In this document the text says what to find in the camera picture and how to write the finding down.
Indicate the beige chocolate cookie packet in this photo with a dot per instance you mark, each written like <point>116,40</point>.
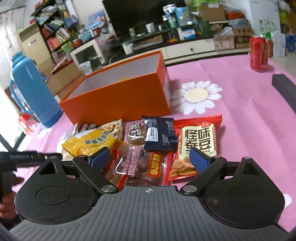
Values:
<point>114,128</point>

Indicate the pink floral tablecloth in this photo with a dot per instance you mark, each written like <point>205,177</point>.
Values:
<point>257,121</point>

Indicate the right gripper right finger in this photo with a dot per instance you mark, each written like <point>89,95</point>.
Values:
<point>208,168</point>

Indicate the brown chocolate bar packet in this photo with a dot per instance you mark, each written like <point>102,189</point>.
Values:
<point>86,127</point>

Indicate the red soda can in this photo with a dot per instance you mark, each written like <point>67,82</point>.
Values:
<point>259,51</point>

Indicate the white tv cabinet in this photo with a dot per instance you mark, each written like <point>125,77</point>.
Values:
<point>175,53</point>

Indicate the black television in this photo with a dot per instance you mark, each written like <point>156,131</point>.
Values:
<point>128,14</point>

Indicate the yellow egg roll packet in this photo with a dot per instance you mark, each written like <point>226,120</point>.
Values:
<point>89,142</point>

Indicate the red broad bean packet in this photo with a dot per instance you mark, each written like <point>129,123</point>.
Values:
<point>197,133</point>

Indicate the person's left hand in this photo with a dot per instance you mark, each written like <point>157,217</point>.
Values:
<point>8,210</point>

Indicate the dark blue snack packet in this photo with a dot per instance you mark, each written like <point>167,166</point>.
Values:
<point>161,135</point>

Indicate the bookshelf with books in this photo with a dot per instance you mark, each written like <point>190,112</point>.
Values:
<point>55,22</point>

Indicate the small round pastry packet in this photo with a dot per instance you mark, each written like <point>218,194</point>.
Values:
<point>135,132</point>

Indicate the orange storage box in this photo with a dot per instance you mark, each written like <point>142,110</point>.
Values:
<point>125,90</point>

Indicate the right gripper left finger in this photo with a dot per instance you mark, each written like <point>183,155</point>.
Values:
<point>92,166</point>

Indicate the red jujube snack bag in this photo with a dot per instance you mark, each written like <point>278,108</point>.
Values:
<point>132,165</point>

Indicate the blue thermos jug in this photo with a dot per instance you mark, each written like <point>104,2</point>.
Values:
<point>34,90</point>

